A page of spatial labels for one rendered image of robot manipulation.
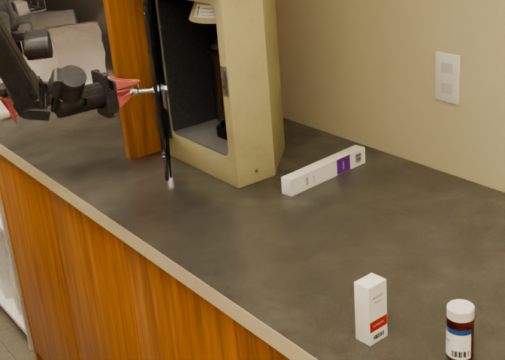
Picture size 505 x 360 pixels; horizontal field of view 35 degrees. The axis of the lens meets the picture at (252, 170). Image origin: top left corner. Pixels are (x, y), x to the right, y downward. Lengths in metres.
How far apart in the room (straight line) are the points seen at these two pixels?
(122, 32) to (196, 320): 0.78
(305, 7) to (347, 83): 0.25
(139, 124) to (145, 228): 0.46
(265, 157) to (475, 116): 0.49
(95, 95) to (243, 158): 0.37
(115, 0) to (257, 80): 0.43
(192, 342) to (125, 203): 0.38
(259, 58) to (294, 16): 0.45
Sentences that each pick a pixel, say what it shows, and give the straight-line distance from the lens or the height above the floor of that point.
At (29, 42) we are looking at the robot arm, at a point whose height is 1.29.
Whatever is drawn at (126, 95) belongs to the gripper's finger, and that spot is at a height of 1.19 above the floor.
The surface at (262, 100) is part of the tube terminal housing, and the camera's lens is 1.87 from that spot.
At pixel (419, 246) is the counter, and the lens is 1.59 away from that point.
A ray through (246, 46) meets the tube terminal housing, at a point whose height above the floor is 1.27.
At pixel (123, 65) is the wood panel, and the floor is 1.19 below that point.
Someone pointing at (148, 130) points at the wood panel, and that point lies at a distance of 2.15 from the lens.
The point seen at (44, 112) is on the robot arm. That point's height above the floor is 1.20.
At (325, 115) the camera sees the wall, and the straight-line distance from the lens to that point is 2.25.
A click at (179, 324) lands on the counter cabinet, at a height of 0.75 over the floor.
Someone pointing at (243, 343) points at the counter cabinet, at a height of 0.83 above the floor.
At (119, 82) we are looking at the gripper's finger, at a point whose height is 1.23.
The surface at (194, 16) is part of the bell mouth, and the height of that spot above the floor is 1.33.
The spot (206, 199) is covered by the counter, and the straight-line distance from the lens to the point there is 1.85.
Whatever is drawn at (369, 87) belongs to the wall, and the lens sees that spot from 2.09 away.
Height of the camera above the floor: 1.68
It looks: 22 degrees down
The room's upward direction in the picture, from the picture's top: 5 degrees counter-clockwise
